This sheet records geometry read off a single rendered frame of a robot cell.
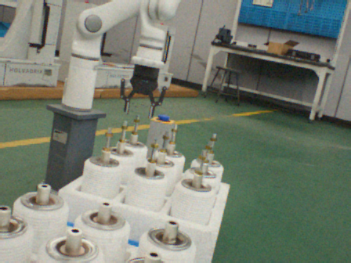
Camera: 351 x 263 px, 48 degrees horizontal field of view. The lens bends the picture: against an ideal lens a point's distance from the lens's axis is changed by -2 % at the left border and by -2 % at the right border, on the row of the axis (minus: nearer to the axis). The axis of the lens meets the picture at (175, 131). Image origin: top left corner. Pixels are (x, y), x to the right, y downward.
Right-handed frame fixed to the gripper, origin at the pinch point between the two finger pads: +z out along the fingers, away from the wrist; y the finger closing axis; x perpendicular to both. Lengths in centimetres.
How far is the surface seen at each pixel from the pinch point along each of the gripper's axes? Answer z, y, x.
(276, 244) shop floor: 35, -52, 1
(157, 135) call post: 8.6, -7.6, -12.2
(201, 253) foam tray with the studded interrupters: 23.0, -19.7, 37.6
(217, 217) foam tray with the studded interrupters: 17.4, -23.4, 29.3
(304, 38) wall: -72, -211, -452
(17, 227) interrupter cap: 10, 15, 63
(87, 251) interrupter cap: 10, 4, 67
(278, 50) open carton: -47, -168, -420
